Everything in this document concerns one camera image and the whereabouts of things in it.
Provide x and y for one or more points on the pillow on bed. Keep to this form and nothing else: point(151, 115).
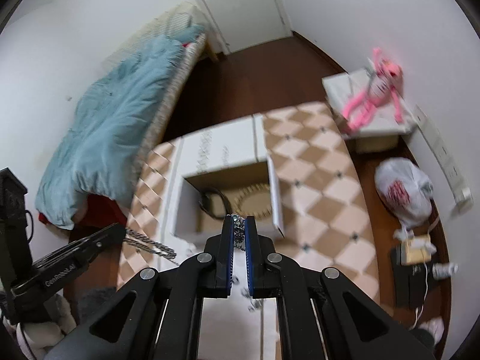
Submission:
point(183, 27)

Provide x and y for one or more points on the pink panther plush toy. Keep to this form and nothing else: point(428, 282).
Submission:
point(385, 85)

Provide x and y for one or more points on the white plastic bag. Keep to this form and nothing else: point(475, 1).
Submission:
point(406, 191)

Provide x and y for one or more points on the silver crystal jewelry piece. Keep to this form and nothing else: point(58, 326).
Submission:
point(238, 232)

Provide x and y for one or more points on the bed with patterned mattress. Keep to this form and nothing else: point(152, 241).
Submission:
point(137, 41)

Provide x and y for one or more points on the checkered printed tablecloth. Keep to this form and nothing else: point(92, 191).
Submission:
point(289, 168)

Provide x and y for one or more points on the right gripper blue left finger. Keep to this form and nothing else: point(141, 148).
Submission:
point(224, 258)

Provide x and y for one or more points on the white wall power strip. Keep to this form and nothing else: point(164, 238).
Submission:
point(460, 190)

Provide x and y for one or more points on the open cardboard box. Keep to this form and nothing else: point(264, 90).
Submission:
point(252, 189)

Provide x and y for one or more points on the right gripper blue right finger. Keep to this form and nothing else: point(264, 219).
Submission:
point(252, 254)

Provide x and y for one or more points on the white door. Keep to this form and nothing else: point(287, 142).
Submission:
point(241, 24)

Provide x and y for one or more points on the blue duvet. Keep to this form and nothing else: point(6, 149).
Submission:
point(97, 154)

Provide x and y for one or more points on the small cardboard box on floor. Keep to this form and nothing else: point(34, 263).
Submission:
point(416, 250)

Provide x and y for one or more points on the black smart wristband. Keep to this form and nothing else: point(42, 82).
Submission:
point(214, 203)

